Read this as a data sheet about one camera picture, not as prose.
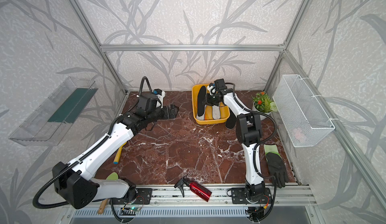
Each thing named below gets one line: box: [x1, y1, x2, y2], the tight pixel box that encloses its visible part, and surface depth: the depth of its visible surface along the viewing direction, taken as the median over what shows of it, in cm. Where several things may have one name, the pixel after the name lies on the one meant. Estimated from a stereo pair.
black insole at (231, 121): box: [225, 109, 237, 129], surface depth 101 cm
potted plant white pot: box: [250, 91, 278, 115], surface depth 96 cm
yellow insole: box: [205, 105, 214, 121], surface depth 107 cm
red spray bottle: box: [173, 175, 213, 202], surface depth 75 cm
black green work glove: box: [265, 151, 289, 189], surface depth 84 cm
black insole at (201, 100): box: [197, 85, 207, 117], surface depth 103 cm
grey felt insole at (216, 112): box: [212, 104, 221, 120], surface depth 106 cm
